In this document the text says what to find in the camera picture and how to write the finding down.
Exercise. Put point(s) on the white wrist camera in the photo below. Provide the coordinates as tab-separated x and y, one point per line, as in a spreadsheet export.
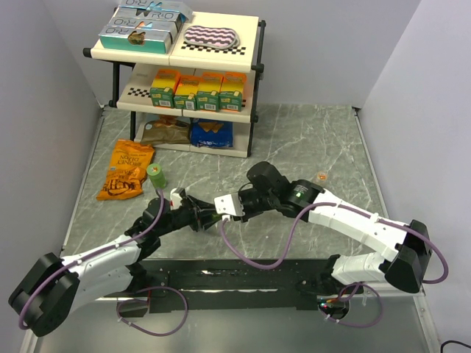
178	198
229	207

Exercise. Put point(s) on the clear orange-capped pill bottle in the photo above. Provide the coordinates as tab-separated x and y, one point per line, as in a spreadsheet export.
321	177

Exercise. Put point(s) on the teal snack box middle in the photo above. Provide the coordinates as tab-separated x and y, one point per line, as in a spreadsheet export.
172	26

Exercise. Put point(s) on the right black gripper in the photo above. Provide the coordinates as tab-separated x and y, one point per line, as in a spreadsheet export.
242	195

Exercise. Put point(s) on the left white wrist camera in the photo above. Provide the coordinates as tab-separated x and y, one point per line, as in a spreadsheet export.
178	198

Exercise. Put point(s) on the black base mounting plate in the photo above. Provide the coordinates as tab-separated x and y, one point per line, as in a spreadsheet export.
231	284

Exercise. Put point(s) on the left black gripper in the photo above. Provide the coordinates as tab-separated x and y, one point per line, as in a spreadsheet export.
202	214

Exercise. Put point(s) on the orange honey dijon chip bag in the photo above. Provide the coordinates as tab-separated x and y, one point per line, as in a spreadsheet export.
127	171

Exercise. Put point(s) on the brown chip bag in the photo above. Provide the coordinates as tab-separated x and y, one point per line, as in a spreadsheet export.
165	129

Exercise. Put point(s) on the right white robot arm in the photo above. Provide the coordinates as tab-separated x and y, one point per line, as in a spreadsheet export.
400	253

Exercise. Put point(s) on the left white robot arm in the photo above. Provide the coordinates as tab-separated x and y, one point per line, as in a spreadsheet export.
55	286

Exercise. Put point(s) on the green orange carton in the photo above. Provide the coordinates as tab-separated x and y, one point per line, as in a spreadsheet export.
185	93
207	95
231	93
163	87

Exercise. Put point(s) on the teal snack box front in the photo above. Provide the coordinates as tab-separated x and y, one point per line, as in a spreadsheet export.
136	39

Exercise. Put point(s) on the blue chip bag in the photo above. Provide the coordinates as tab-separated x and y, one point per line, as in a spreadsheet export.
211	133

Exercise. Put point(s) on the beige three-tier shelf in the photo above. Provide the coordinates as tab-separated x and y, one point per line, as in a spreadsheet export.
133	73

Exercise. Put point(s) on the green cylindrical container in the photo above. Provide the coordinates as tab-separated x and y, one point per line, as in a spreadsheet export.
156	176

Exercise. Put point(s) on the wavy patterned pouch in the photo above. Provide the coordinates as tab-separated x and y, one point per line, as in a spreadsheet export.
211	37

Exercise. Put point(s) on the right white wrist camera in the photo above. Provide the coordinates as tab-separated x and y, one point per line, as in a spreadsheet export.
229	207

